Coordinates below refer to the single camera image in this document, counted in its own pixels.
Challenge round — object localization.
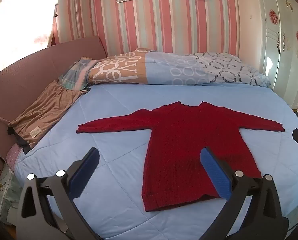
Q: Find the pink dotted sheet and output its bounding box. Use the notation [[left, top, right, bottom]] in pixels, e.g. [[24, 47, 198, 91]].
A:
[[6, 144, 26, 170]]

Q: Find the black cloth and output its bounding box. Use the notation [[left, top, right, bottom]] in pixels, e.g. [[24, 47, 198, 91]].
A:
[[8, 126, 32, 154]]

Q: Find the white wardrobe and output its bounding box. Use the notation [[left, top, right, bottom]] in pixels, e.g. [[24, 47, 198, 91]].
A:
[[255, 0, 298, 110]]

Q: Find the patterned blue and tan duvet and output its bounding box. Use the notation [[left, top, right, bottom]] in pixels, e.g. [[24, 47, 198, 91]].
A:
[[88, 48, 271, 88]]

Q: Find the light blue quilted bedspread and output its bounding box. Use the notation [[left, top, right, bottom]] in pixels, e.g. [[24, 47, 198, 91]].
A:
[[14, 82, 298, 240]]

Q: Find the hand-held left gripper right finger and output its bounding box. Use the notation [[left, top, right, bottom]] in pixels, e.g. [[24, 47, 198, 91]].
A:
[[200, 147, 289, 240]]

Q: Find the white floral fabric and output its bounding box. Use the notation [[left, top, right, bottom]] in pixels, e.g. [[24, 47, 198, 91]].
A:
[[0, 147, 22, 228]]

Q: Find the plaid pastel cloth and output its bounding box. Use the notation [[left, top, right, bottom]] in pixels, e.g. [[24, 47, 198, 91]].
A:
[[58, 57, 99, 90]]

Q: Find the brown cloth garment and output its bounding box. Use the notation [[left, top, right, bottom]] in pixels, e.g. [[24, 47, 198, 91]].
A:
[[8, 80, 89, 149]]

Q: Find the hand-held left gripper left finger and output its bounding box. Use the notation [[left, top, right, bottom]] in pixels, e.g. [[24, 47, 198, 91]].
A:
[[16, 147, 101, 240]]

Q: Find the red knit sweater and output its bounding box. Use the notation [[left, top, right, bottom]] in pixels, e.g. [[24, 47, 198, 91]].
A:
[[76, 101, 286, 212]]

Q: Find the pink padded headboard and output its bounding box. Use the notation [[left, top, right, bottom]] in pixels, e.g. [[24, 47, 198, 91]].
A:
[[0, 35, 109, 158]]

